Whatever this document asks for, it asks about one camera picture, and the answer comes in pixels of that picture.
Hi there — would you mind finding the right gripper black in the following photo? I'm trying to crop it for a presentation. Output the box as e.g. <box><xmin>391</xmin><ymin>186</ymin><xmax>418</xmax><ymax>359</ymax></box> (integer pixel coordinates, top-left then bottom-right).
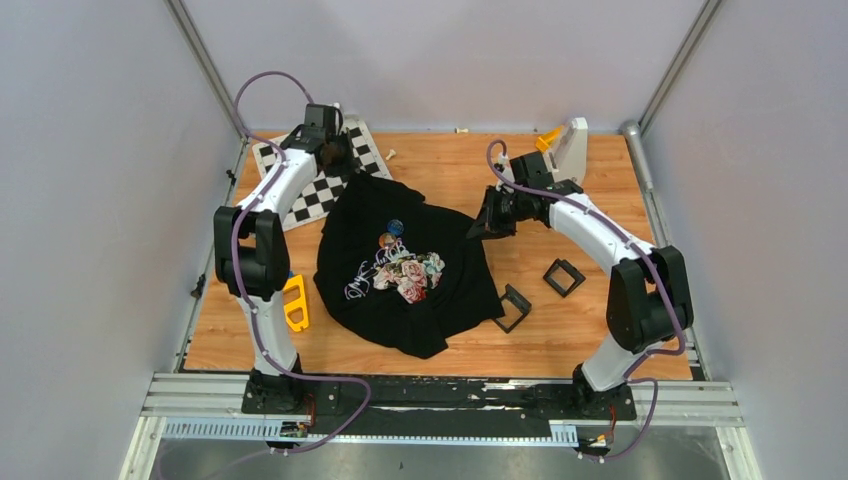
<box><xmin>468</xmin><ymin>185</ymin><xmax>529</xmax><ymax>240</ymax></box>

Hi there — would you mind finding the black printed t-shirt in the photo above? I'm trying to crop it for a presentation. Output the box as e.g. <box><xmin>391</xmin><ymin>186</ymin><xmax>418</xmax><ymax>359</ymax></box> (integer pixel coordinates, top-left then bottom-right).
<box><xmin>314</xmin><ymin>173</ymin><xmax>504</xmax><ymax>359</ymax></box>

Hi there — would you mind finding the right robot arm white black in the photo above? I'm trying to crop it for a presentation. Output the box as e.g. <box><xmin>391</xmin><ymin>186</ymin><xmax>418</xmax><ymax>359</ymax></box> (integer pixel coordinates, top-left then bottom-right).
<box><xmin>468</xmin><ymin>152</ymin><xmax>693</xmax><ymax>418</ymax></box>

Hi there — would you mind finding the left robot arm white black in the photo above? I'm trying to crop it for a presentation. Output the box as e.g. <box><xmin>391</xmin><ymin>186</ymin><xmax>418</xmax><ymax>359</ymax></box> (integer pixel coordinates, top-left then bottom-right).
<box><xmin>213</xmin><ymin>103</ymin><xmax>355</xmax><ymax>413</ymax></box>

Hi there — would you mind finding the black white chessboard mat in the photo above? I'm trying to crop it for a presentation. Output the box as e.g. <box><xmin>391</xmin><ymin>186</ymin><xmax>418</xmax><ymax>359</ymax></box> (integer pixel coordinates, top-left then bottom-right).
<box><xmin>251</xmin><ymin>116</ymin><xmax>393</xmax><ymax>231</ymax></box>

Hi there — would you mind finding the orange plastic piece behind stand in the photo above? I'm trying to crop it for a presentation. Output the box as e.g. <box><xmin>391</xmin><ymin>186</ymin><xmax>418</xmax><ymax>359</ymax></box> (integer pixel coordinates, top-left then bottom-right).
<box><xmin>535</xmin><ymin>125</ymin><xmax>566</xmax><ymax>153</ymax></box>

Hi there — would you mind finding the white angled plastic stand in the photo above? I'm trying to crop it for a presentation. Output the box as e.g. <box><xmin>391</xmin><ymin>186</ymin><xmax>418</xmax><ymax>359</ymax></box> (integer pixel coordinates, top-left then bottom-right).
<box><xmin>545</xmin><ymin>117</ymin><xmax>588</xmax><ymax>186</ymax></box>

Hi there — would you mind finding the yellow triangular plastic tool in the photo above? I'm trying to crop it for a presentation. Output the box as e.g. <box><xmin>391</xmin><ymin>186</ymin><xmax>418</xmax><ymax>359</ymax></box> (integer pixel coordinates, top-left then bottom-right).
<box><xmin>283</xmin><ymin>274</ymin><xmax>310</xmax><ymax>332</ymax></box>

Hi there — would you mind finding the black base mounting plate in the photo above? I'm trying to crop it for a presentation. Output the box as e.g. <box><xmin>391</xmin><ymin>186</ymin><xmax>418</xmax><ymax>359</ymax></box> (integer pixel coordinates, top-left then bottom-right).
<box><xmin>241</xmin><ymin>375</ymin><xmax>636</xmax><ymax>437</ymax></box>

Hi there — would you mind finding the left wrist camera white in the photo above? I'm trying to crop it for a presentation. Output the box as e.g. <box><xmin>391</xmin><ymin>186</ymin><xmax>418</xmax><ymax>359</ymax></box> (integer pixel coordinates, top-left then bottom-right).
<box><xmin>332</xmin><ymin>102</ymin><xmax>344</xmax><ymax>134</ymax></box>

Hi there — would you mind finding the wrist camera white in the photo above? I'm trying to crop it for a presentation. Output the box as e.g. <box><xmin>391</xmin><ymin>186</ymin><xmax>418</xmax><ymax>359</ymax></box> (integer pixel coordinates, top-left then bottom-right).
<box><xmin>332</xmin><ymin>102</ymin><xmax>344</xmax><ymax>134</ymax></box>
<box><xmin>495</xmin><ymin>155</ymin><xmax>514</xmax><ymax>182</ymax></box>

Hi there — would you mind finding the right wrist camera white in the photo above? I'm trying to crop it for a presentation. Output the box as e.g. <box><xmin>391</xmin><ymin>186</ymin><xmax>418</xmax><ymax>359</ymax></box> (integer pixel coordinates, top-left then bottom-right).
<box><xmin>495</xmin><ymin>155</ymin><xmax>514</xmax><ymax>182</ymax></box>

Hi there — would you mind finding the black square frame near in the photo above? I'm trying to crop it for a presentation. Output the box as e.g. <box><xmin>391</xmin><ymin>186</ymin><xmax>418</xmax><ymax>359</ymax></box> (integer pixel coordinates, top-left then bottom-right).
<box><xmin>493</xmin><ymin>284</ymin><xmax>533</xmax><ymax>334</ymax></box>

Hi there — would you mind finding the black square frame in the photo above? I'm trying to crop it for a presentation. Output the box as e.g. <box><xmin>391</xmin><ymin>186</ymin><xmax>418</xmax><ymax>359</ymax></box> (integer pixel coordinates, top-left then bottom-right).
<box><xmin>542</xmin><ymin>259</ymin><xmax>586</xmax><ymax>298</ymax></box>
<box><xmin>493</xmin><ymin>284</ymin><xmax>533</xmax><ymax>334</ymax></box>

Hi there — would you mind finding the black square frame far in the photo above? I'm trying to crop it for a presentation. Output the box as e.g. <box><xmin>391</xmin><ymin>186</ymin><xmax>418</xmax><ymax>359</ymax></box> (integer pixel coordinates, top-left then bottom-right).
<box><xmin>542</xmin><ymin>259</ymin><xmax>586</xmax><ymax>298</ymax></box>

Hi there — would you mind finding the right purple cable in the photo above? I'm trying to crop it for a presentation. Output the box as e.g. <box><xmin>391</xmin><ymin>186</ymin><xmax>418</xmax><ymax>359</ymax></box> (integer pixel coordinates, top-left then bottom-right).
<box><xmin>486</xmin><ymin>139</ymin><xmax>688</xmax><ymax>464</ymax></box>

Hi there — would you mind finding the aluminium rail frame front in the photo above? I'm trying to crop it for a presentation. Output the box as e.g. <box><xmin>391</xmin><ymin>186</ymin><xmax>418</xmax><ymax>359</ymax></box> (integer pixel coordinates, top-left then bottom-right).
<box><xmin>120</xmin><ymin>373</ymin><xmax>761</xmax><ymax>479</ymax></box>

